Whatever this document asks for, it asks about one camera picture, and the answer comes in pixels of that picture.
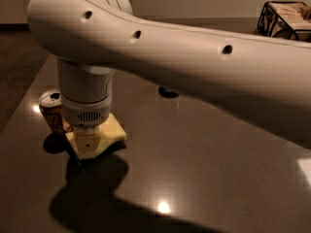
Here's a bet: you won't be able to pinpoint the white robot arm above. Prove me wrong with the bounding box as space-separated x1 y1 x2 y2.
27 0 311 148

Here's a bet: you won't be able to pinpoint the orange soda can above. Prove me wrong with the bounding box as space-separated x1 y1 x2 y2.
39 89 73 134

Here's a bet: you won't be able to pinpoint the yellow sponge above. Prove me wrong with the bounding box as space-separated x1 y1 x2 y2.
66 114 127 160

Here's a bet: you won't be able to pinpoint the blue soda can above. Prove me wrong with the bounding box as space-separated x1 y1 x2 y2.
158 86 179 99

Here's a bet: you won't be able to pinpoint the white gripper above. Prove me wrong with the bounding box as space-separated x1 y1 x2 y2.
61 95 112 153

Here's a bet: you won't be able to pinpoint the white napkins in basket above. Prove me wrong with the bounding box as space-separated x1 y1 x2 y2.
269 2 311 30

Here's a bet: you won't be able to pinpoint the black wire basket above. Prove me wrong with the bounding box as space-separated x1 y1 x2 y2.
255 1 311 42

